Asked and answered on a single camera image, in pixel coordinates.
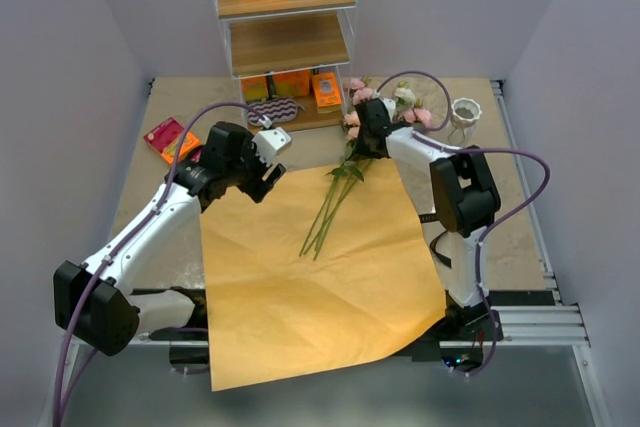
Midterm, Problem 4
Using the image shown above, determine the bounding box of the orange wrapping paper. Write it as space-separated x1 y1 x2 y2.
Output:
200 160 445 391

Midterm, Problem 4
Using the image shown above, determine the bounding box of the pink flower bouquet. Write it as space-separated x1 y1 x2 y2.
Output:
299 78 432 260

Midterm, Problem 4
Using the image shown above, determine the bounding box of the black printed ribbon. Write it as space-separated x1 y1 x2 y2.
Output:
418 213 452 272

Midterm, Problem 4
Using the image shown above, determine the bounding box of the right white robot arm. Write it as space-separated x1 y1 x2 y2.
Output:
354 99 501 340

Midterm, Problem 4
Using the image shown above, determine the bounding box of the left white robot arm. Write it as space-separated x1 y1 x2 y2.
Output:
53 122 292 356

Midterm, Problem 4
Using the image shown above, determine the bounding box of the white ribbed vase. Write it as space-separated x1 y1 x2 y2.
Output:
447 98 483 147

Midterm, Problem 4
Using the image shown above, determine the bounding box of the purple wavy sponge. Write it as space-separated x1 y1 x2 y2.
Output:
247 97 305 127

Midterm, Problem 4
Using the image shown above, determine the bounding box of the orange box bottom left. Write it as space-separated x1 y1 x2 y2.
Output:
241 76 269 103

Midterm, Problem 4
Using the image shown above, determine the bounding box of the pink orange snack box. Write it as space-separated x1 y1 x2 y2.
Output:
143 117 201 164

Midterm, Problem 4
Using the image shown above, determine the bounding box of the orange box bottom middle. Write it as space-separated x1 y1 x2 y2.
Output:
272 69 311 97

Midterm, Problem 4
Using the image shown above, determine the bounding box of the orange box bottom right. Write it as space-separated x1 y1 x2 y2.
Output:
311 72 342 114

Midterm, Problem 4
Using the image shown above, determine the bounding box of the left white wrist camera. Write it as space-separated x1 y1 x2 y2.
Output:
252 127 292 166

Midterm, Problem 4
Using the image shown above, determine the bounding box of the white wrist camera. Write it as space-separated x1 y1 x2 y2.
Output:
252 127 292 166
382 98 397 121

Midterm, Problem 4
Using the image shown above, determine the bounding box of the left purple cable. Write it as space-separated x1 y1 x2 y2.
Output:
51 101 274 427

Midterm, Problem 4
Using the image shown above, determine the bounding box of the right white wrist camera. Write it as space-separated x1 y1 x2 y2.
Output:
382 98 397 121

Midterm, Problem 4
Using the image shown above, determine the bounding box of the white wire wooden shelf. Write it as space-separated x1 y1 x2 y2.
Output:
213 0 359 131

